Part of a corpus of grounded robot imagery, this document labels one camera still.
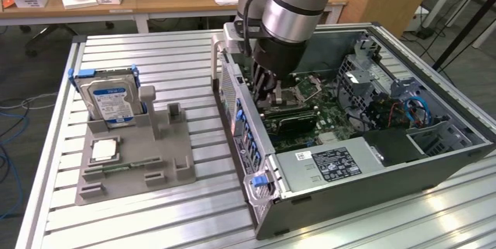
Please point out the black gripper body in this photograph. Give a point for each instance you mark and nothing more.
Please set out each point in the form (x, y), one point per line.
(278, 57)

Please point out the black graphics card green board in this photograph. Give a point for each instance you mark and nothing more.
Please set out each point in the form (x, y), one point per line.
(296, 124)

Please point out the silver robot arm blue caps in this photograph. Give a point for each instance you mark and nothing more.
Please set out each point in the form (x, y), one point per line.
(294, 14)

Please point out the CPU socket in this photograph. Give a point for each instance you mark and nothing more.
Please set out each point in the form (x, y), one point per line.
(294, 99)

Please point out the green RAM stick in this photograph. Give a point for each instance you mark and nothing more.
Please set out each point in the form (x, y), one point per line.
(298, 113)
(120, 168)

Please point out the silver socket cover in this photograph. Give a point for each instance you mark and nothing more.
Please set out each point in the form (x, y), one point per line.
(310, 86)

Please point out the blue slot clip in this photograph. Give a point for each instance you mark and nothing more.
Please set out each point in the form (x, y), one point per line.
(238, 114)

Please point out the green motherboard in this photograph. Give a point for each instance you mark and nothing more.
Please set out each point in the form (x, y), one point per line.
(333, 115)

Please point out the silver chipset heat sink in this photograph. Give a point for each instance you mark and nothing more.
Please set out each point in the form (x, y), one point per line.
(329, 137)

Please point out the silver metal disk bay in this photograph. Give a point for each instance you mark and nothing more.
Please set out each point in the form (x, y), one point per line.
(360, 80)

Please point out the grey power supply unit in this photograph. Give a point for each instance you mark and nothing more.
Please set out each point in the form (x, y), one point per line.
(298, 173)

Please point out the blue case release latch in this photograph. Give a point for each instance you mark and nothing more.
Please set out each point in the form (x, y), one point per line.
(259, 180)

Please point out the white device red button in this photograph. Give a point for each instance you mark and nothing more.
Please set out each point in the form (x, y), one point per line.
(412, 22)

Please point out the black foot pedal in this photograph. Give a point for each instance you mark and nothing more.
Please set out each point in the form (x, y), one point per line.
(427, 32)

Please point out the grey plastic parts rack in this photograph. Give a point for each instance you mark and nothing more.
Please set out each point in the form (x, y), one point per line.
(135, 150)

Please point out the hard disk in blue caddy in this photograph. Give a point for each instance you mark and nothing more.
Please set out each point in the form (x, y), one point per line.
(108, 101)

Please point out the dark grey open PC case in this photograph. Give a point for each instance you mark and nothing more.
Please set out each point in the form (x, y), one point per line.
(349, 202)

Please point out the grey perforated disk bay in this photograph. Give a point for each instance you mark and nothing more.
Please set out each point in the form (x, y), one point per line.
(445, 138)

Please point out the black castor wheel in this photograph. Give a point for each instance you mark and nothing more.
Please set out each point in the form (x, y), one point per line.
(110, 24)

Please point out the silver CPU chip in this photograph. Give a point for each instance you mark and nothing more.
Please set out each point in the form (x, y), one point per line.
(104, 150)

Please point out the black tripod pole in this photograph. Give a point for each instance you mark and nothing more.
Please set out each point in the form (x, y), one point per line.
(464, 27)

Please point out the black office chair base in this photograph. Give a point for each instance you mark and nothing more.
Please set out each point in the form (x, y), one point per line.
(31, 51)

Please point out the orange box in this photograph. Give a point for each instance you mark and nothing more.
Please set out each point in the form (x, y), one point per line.
(7, 2)

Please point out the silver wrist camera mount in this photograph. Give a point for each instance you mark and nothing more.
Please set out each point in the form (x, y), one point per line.
(233, 37)

